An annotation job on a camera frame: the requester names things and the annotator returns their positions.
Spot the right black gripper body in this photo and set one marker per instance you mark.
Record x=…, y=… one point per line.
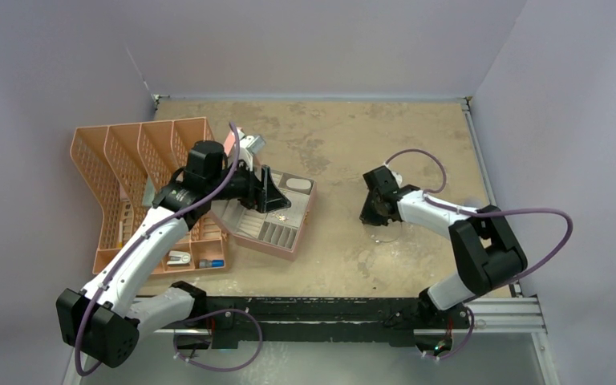
x=370, y=212

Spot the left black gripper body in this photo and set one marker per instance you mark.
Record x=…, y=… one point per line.
x=241, y=188

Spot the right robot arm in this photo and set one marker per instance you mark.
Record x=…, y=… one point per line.
x=486, y=251

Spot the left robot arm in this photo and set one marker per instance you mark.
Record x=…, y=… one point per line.
x=101, y=320

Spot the pink jewelry box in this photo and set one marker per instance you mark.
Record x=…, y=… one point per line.
x=263, y=232

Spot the blue capped marker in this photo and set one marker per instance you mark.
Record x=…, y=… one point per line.
x=206, y=264

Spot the orange plastic organizer rack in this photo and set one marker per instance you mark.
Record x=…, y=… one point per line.
x=123, y=165

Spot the grey oval bracelet pillow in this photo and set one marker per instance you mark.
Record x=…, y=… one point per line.
x=298, y=184

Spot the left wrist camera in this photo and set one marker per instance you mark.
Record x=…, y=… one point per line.
x=250, y=147

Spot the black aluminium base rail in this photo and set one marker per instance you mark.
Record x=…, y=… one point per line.
x=398, y=322

